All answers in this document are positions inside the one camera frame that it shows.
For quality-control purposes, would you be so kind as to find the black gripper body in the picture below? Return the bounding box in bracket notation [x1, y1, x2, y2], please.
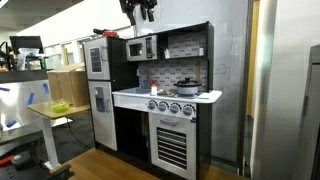
[118, 0, 159, 12]

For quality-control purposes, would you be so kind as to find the black pot lid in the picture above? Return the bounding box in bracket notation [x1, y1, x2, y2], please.
[172, 77, 203, 89]

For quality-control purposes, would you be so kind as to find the gray pot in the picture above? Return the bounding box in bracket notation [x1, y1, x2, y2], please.
[173, 84, 202, 96]

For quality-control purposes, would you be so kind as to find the toy microwave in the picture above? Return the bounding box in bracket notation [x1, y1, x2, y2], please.
[125, 33, 159, 63]

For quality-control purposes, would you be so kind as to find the gray toy faucet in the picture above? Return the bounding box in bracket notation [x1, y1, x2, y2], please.
[136, 65, 151, 90]

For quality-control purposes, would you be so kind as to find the gray fridge door with notes board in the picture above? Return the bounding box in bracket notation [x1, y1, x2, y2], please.
[83, 36, 112, 81]

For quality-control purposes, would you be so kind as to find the gray toy sink basin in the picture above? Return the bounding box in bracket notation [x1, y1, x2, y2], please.
[124, 86, 151, 95]

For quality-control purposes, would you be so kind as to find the hanging wooden spoon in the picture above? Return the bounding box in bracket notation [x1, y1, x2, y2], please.
[195, 62, 203, 83]

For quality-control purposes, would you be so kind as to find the white bottle with orange cap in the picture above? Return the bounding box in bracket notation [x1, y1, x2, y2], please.
[150, 79, 159, 97]

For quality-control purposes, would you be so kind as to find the stove knob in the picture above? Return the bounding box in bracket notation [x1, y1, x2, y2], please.
[157, 100, 169, 113]
[168, 102, 181, 115]
[147, 99, 158, 111]
[182, 103, 196, 117]

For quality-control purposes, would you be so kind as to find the large brown cardboard box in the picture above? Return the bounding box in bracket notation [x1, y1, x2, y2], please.
[46, 62, 91, 108]

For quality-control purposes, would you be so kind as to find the black computer monitor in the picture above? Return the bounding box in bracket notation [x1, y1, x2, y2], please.
[8, 35, 45, 55]

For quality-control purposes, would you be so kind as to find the green plastic bowl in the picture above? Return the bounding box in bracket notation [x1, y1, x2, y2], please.
[50, 102, 71, 114]

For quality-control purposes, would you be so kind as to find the gray freezer door with dispenser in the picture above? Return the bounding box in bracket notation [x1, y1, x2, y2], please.
[87, 80, 119, 152]

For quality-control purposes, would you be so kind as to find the wooden table with white leg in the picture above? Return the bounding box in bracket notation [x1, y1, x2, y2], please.
[26, 100, 92, 172]

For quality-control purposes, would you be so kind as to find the toy play kitchen unit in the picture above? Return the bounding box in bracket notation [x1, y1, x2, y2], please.
[83, 21, 224, 180]

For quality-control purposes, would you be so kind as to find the white toy oven door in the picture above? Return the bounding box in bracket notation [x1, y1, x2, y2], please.
[147, 112, 198, 180]

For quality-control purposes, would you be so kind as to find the black equipment base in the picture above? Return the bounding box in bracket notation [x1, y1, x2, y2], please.
[0, 151, 75, 180]

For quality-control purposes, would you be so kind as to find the gray storage cabinet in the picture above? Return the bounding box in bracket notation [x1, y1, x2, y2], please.
[292, 44, 320, 180]

